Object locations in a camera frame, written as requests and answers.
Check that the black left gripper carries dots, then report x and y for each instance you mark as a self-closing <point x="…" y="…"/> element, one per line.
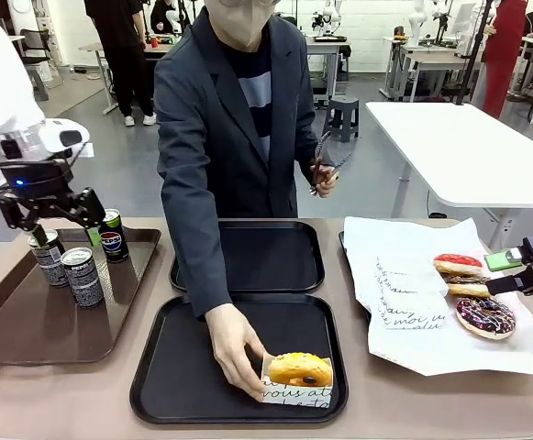
<point x="36" y="183"/>

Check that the chocolate glazed donut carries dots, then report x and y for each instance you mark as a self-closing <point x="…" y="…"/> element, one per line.
<point x="465" y="285"/>

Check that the red glazed donut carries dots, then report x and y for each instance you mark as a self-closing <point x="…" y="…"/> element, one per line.
<point x="458" y="263"/>

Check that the black Pepsi can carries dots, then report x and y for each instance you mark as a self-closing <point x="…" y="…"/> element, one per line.
<point x="85" y="279"/>
<point x="114" y="243"/>
<point x="52" y="261"/>

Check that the brown and silver tongs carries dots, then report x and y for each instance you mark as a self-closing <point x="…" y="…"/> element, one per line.
<point x="317" y="164"/>

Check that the yellow glazed donut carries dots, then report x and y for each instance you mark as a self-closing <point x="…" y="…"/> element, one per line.
<point x="298" y="366"/>

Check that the yellow frosted donut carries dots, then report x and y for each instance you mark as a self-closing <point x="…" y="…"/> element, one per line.
<point x="289" y="396"/>

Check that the person's right forearm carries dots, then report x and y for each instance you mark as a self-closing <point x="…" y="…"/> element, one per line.
<point x="202" y="275"/>

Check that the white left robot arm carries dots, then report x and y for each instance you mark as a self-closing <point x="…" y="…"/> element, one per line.
<point x="0" y="78"/>

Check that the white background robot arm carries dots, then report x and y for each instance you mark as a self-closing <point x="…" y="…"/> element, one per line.
<point x="416" y="20"/>

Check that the person's left hand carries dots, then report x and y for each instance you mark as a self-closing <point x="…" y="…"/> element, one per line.
<point x="325" y="181"/>

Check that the person's right hand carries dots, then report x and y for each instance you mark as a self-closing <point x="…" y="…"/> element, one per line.
<point x="234" y="348"/>

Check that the small white paper tag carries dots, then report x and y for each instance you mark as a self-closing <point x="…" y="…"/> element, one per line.
<point x="85" y="150"/>

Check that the white paper sheet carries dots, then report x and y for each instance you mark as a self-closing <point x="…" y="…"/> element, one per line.
<point x="408" y="238"/>

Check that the brown plastic tray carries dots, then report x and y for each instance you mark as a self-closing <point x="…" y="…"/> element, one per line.
<point x="41" y="330"/>

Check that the large white table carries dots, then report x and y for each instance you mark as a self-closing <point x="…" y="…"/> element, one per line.
<point x="454" y="146"/>

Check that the standing person in black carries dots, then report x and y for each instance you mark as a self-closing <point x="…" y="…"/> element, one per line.
<point x="128" y="55"/>

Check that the black office chair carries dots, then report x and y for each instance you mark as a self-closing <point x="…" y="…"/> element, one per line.
<point x="36" y="39"/>

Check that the person in dark jacket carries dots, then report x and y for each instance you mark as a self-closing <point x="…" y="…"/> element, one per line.
<point x="202" y="114"/>

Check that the small red cup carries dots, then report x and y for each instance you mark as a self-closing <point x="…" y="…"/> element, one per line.
<point x="155" y="43"/>

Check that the black plastic tray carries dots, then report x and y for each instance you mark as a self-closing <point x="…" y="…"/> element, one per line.
<point x="179" y="366"/>
<point x="270" y="256"/>

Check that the black stand pole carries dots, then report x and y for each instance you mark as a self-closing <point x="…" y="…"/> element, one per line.
<point x="474" y="55"/>

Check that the person in red dress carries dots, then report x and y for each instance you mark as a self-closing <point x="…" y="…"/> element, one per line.
<point x="504" y="50"/>

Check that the seated person in black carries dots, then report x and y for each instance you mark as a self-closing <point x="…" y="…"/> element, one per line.
<point x="161" y="14"/>

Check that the gray plastic stool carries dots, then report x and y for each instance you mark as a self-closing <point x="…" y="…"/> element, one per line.
<point x="341" y="117"/>

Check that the gray lab table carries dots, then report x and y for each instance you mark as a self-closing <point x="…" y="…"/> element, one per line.
<point x="431" y="59"/>

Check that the beige face mask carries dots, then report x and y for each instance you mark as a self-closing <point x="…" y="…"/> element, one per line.
<point x="243" y="23"/>

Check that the white lab table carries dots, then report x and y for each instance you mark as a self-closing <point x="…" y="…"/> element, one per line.
<point x="325" y="46"/>

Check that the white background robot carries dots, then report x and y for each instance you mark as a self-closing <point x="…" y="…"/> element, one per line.
<point x="325" y="16"/>

